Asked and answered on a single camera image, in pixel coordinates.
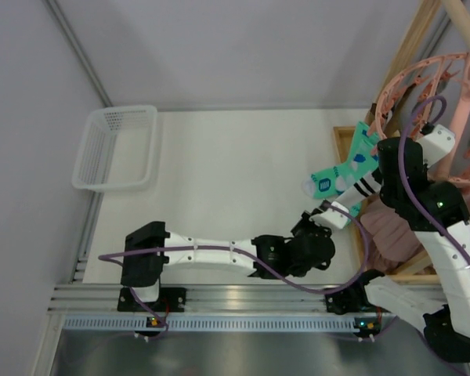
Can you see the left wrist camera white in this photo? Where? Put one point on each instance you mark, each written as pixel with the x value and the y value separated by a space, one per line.
pixel 332 215

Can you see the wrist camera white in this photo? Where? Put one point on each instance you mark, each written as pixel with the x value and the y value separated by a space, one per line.
pixel 332 215
pixel 437 144

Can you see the pink fabric pile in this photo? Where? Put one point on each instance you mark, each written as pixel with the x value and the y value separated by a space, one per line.
pixel 392 244

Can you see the white black-striped sock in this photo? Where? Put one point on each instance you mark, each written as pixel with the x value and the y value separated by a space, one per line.
pixel 363 188

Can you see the white slotted cable duct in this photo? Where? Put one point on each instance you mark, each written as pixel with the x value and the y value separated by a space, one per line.
pixel 333 324

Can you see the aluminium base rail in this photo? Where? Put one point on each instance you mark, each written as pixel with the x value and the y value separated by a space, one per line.
pixel 85 298

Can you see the wooden upright post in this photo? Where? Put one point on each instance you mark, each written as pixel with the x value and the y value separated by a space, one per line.
pixel 412 39

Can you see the green blue patterned sock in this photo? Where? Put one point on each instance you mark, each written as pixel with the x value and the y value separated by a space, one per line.
pixel 360 160

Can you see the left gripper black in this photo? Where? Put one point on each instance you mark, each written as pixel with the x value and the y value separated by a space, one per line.
pixel 305 225

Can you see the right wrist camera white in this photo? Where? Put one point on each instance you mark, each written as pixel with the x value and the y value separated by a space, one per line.
pixel 437 144

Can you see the white plastic basket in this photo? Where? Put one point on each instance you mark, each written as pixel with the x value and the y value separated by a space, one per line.
pixel 116 149

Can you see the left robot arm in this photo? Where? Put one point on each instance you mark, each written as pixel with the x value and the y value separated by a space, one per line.
pixel 152 249

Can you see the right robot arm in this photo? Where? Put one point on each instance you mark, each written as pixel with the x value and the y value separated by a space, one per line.
pixel 438 216

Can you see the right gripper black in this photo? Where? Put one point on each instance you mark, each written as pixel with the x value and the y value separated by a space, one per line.
pixel 394 153

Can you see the wooden rod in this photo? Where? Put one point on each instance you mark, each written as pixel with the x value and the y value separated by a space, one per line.
pixel 460 18

